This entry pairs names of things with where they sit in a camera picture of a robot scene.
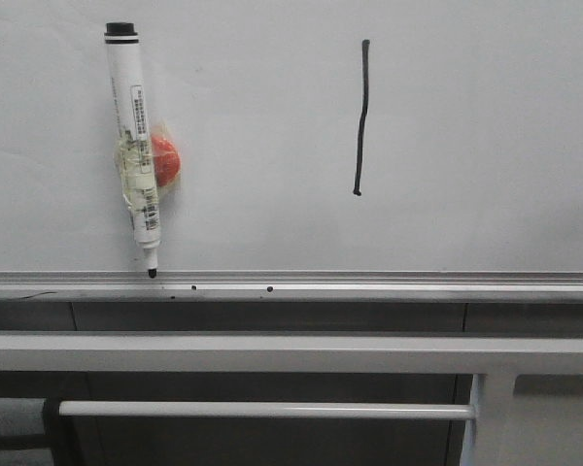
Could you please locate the white horizontal rod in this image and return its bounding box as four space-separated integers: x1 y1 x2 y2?
59 401 476 420

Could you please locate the white stand crossbar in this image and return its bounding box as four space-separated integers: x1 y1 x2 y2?
0 332 583 375

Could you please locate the white stand upright post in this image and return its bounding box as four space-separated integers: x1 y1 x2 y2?
460 372 517 465

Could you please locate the white whiteboard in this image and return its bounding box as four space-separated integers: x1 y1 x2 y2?
0 1 583 301

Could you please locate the grey foam padded bar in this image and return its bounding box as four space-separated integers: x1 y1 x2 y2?
0 398 49 450

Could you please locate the red round magnet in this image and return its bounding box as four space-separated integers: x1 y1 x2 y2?
152 135 181 187

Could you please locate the white whiteboard marker pen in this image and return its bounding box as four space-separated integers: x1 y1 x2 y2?
104 21 161 279

